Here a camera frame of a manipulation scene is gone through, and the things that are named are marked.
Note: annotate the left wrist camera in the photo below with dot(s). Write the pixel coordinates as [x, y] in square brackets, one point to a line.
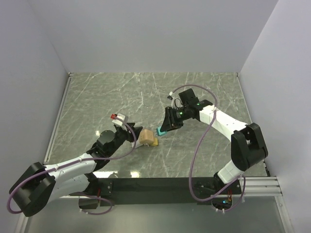
[119, 119]

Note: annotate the yellow plug adapter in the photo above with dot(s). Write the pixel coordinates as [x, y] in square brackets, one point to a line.
[155, 142]

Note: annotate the teal plug adapter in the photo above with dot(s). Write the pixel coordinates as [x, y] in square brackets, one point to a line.
[160, 133]

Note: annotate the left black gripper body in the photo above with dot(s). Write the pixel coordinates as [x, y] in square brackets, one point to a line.
[121, 135]

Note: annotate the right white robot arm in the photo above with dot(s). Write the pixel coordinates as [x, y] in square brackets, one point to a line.
[247, 143]

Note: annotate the black base bar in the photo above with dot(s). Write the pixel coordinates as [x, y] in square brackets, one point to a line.
[121, 191]

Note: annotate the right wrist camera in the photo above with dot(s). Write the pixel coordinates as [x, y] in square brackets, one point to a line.
[172, 99]

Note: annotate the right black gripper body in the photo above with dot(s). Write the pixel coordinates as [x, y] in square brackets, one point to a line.
[182, 114]

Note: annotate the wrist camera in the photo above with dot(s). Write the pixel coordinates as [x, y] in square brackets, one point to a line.
[119, 119]
[172, 99]

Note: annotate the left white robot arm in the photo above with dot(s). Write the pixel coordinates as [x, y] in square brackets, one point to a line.
[40, 185]

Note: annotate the peach cube socket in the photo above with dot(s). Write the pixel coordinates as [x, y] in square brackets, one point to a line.
[146, 137]

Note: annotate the white usb charger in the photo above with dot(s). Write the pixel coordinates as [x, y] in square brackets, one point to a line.
[136, 144]

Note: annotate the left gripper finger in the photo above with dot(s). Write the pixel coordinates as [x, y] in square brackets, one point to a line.
[137, 131]
[129, 126]

